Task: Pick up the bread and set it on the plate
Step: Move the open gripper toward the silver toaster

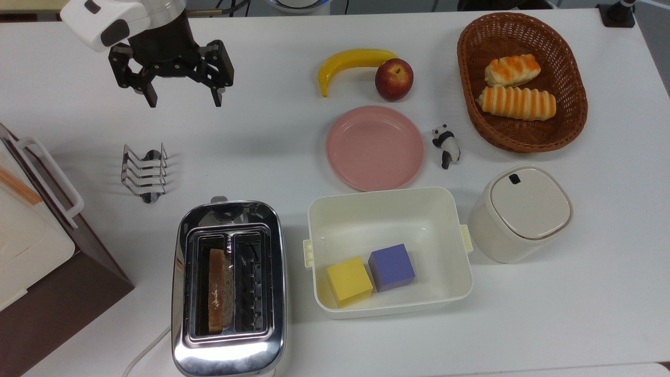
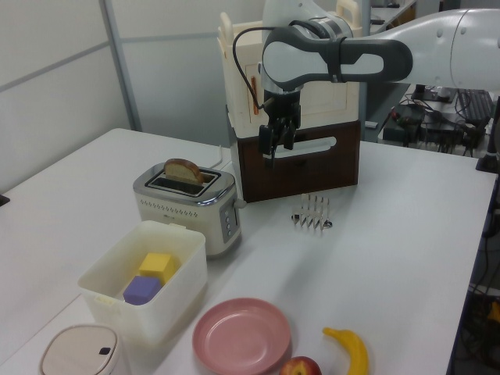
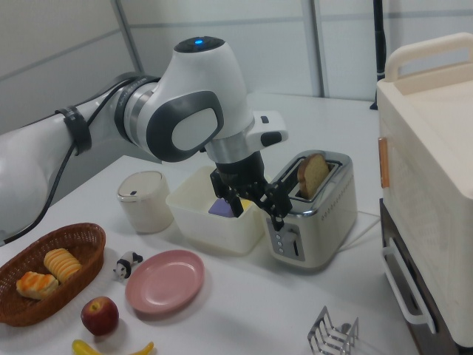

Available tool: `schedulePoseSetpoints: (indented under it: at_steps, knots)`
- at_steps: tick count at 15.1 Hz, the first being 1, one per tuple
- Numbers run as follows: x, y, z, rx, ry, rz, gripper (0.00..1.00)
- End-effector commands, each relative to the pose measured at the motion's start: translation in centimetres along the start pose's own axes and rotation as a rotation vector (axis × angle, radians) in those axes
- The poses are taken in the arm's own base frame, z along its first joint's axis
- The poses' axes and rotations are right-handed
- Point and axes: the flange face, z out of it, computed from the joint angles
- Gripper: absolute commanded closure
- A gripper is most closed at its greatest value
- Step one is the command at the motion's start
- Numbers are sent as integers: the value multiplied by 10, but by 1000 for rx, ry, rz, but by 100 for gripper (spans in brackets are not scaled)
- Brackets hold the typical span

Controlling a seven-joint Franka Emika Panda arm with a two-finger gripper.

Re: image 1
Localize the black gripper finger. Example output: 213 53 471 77
108 43 158 108
186 40 235 108

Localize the metal wire toast rack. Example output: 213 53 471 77
121 142 169 204

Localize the yellow cube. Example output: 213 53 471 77
326 256 374 308

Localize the yellow banana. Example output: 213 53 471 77
318 48 400 98

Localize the purple cube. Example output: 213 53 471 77
367 243 417 293

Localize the brown wicker basket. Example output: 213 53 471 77
456 12 589 154

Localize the brown-crusted bread slice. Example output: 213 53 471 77
208 248 234 335

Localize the white toaster power cable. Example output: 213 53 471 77
122 325 174 377

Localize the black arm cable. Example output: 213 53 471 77
186 0 252 16

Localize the white lidded canister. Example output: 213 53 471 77
467 165 575 264

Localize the pink plate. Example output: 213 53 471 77
325 105 426 193

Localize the white round device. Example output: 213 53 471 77
264 0 332 14

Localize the black camera stand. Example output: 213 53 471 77
596 0 637 28

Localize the chrome and cream toaster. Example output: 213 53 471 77
171 196 288 377

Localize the white plastic container box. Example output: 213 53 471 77
303 186 475 320

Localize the short glazed bread roll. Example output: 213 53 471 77
484 53 542 88

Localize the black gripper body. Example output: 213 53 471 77
128 10 203 80

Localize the panda figurine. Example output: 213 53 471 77
431 124 462 170

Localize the white bar handle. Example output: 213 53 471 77
9 136 85 230

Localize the wooden strip tab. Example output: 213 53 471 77
0 166 43 206

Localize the red apple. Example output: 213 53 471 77
374 58 415 103

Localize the long striped bread roll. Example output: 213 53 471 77
476 85 557 122

